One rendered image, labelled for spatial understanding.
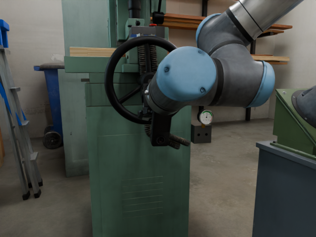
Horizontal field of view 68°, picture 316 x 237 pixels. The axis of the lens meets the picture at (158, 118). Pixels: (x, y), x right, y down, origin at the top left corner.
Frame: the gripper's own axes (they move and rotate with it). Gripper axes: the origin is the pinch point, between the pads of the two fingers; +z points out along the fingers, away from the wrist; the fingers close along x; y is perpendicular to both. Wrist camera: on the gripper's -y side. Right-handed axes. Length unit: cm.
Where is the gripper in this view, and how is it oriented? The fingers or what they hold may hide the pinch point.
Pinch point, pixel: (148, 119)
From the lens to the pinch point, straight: 72.5
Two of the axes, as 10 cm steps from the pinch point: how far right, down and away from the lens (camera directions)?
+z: -2.2, 1.6, 9.6
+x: -9.7, 0.3, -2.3
